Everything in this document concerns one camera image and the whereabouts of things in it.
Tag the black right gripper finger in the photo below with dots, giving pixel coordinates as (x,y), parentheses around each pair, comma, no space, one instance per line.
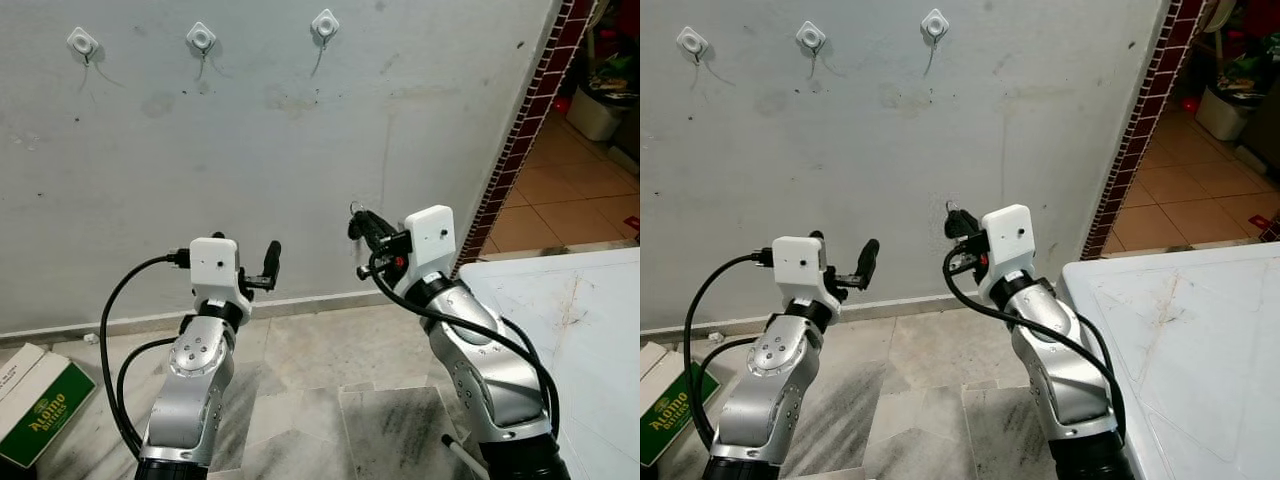
(368,226)
(962,226)

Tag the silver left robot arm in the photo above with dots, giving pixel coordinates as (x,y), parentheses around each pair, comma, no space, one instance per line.
(770,390)
(195,390)

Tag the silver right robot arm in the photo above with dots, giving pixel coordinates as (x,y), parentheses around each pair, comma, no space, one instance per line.
(1065,380)
(490,380)

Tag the white plastic folding table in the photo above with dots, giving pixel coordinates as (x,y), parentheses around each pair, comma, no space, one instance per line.
(1180,340)
(580,330)

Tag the green white cardboard box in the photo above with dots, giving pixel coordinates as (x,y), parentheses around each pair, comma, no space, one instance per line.
(45,410)
(675,410)

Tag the beige plastic bin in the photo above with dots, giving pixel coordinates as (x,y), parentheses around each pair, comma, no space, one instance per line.
(1220,112)
(600,115)

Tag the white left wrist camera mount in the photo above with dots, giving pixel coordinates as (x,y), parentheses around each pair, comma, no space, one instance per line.
(798,268)
(215,268)

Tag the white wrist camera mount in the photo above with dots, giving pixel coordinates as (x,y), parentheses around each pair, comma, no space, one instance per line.
(432,240)
(1010,240)
(798,268)
(215,268)

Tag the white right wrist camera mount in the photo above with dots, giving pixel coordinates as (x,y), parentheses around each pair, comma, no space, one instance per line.
(432,240)
(1010,240)

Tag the white wall hook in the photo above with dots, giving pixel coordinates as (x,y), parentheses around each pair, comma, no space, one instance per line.
(83,41)
(692,40)
(811,36)
(201,37)
(935,23)
(325,24)

